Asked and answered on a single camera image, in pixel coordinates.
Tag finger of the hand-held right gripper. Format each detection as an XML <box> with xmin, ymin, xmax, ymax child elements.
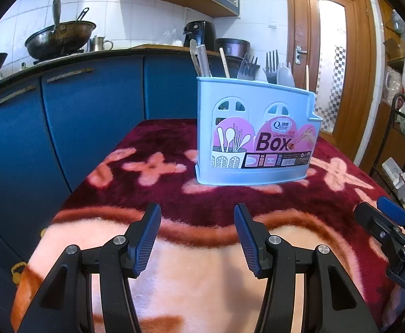
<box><xmin>353</xmin><ymin>202</ymin><xmax>403</xmax><ymax>250</ymax></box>
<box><xmin>377</xmin><ymin>196</ymin><xmax>405</xmax><ymax>241</ymax></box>

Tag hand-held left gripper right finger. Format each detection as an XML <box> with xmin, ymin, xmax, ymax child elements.
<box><xmin>234</xmin><ymin>203</ymin><xmax>380</xmax><ymax>333</ymax></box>

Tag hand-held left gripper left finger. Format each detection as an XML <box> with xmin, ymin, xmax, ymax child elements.
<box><xmin>17</xmin><ymin>202</ymin><xmax>162</xmax><ymax>333</ymax></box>

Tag light blue utensil holder box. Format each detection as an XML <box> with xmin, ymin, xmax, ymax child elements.
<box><xmin>196</xmin><ymin>76</ymin><xmax>323</xmax><ymax>185</ymax></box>

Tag metal fork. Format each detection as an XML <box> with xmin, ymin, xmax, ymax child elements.
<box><xmin>236</xmin><ymin>53</ymin><xmax>261</xmax><ymax>80</ymax></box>

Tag white plastic fork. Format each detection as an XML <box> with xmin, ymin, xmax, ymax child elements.
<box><xmin>262</xmin><ymin>50</ymin><xmax>280</xmax><ymax>84</ymax></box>

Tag metal spoon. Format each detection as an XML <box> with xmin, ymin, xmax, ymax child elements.
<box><xmin>189</xmin><ymin>39</ymin><xmax>200</xmax><ymax>77</ymax></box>

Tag red floral blanket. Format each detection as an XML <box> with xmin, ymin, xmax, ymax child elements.
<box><xmin>11</xmin><ymin>118</ymin><xmax>405</xmax><ymax>333</ymax></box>

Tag wooden side cabinet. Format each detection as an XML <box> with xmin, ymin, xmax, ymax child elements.
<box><xmin>376</xmin><ymin>0</ymin><xmax>405</xmax><ymax>167</ymax></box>

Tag blue kitchen base cabinet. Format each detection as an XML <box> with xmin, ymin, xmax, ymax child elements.
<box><xmin>0</xmin><ymin>49</ymin><xmax>203</xmax><ymax>285</ymax></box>

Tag wooden door with glass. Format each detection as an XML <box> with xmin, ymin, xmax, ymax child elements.
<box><xmin>285</xmin><ymin>0</ymin><xmax>378</xmax><ymax>165</ymax></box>

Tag wooden cutting board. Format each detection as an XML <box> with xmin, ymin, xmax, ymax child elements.
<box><xmin>124</xmin><ymin>43</ymin><xmax>189</xmax><ymax>50</ymax></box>

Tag dark rice cooker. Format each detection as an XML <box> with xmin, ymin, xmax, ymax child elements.
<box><xmin>216</xmin><ymin>38</ymin><xmax>251</xmax><ymax>59</ymax></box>

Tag metal kettle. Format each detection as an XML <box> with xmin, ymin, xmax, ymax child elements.
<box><xmin>86</xmin><ymin>36</ymin><xmax>114</xmax><ymax>53</ymax></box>

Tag clear plastic bag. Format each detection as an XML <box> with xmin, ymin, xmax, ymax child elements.
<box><xmin>157</xmin><ymin>28</ymin><xmax>186</xmax><ymax>46</ymax></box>

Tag black air fryer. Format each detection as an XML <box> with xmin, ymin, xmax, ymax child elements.
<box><xmin>182</xmin><ymin>21</ymin><xmax>217</xmax><ymax>48</ymax></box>

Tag large black wok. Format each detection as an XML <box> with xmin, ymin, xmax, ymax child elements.
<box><xmin>24</xmin><ymin>7</ymin><xmax>97</xmax><ymax>60</ymax></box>

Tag black wire rack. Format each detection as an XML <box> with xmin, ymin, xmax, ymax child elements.
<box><xmin>369</xmin><ymin>93</ymin><xmax>405</xmax><ymax>223</ymax></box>

